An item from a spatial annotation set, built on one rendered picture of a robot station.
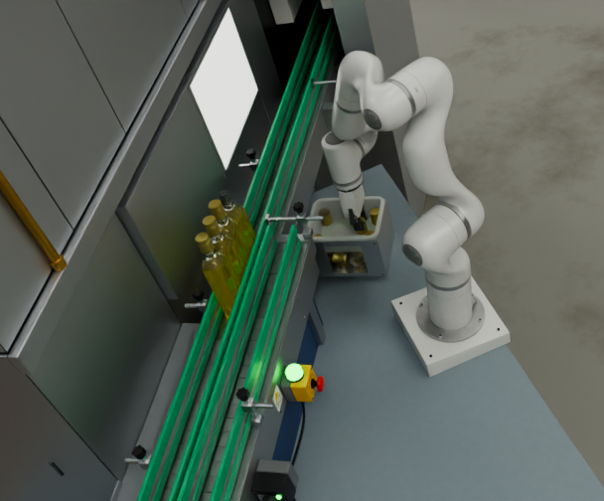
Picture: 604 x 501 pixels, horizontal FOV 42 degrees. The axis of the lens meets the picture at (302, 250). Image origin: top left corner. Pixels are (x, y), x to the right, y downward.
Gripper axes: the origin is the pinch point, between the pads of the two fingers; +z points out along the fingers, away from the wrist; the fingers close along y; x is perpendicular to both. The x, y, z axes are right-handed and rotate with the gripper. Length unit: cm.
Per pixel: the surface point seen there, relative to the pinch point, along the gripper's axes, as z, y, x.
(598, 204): 98, -105, 69
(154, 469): -14, 91, -28
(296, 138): -12.1, -24.8, -22.6
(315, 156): 0.7, -30.8, -20.9
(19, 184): -77, 65, -40
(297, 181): -6.1, -11.4, -20.6
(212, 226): -34, 35, -25
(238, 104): -25, -28, -39
